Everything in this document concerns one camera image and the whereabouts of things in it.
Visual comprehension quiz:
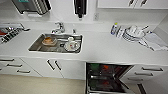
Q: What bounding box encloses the white three-drawer unit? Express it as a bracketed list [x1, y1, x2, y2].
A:
[0, 57, 42, 79]

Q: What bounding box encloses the white mug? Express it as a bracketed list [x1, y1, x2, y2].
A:
[66, 36, 80, 50]

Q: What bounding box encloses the white wall outlet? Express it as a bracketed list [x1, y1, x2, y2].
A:
[93, 12, 100, 21]

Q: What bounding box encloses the small white bottle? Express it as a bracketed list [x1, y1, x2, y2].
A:
[117, 25, 125, 38]

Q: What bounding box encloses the white plate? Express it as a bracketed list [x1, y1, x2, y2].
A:
[63, 41, 81, 53]

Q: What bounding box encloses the black soap dispenser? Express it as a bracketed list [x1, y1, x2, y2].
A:
[72, 0, 89, 20]

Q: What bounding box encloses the small chrome sink knob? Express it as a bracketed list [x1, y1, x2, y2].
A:
[71, 28, 77, 35]

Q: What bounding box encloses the narrow white drawer unit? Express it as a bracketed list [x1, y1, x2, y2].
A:
[121, 64, 168, 94]

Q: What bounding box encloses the white wall cabinet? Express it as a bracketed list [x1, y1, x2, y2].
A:
[96, 0, 168, 11]

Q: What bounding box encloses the stainless steel sink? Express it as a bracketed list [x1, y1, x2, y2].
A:
[26, 32, 85, 55]

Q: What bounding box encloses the white two-door sink cabinet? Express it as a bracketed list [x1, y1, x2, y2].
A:
[19, 58, 88, 81]

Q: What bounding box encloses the chrome faucet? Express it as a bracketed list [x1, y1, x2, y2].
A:
[50, 21, 67, 35]

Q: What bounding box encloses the stack of plates and cutlery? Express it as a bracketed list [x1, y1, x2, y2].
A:
[121, 24, 151, 44]

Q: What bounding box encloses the steel paper towel dispenser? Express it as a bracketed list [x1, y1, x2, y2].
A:
[9, 0, 53, 16]

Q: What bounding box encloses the blue dish soap bottle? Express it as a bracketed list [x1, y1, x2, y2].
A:
[110, 22, 120, 36]

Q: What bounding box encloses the stainless steel dishwasher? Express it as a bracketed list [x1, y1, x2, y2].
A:
[84, 62, 148, 94]

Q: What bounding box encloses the orange food container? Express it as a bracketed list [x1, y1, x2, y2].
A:
[41, 36, 57, 47]

